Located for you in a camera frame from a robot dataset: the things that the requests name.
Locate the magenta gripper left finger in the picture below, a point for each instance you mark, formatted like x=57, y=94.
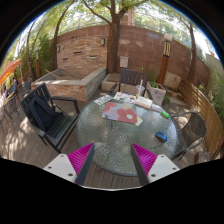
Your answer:
x=73, y=167

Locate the black slatted armchair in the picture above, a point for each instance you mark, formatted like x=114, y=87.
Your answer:
x=52, y=127

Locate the colourful open booklet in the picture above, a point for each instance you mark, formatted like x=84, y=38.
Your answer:
x=125, y=97

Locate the orange patio umbrella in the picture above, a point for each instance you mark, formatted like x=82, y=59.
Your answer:
x=8, y=69

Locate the dark slatted far chair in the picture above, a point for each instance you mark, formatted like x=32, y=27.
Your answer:
x=130, y=77

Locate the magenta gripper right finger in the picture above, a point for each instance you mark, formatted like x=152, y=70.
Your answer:
x=149, y=166

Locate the white planter pot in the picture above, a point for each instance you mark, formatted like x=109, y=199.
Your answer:
x=157, y=92

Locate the wooden lamp post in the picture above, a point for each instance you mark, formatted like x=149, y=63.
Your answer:
x=165, y=58

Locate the blue computer mouse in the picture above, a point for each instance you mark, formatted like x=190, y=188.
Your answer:
x=161, y=137

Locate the stack of books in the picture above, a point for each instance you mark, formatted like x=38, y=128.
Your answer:
x=144, y=102

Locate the round glass patio table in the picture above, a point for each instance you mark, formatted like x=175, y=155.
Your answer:
x=112, y=139

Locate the dark wicker chair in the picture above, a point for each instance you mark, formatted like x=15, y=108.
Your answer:
x=191, y=135

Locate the stone raised planter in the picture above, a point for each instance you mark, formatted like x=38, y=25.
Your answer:
x=60, y=83

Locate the green marker pen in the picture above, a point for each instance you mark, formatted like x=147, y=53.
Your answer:
x=165, y=114

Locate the floral mouse pad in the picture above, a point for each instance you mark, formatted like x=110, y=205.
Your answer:
x=120, y=112

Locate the yellow sticky note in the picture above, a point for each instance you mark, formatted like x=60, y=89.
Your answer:
x=139, y=121

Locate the printed magazine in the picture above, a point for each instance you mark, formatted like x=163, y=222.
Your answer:
x=103, y=99

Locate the large tree trunk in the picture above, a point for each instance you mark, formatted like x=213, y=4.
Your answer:
x=117, y=9

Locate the black backpack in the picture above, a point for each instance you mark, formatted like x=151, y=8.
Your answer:
x=42, y=114

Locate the metal mesh chair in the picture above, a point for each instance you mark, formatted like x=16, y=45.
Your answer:
x=9, y=107

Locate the clear plastic cup with straw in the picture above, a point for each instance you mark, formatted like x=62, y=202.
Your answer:
x=140, y=89

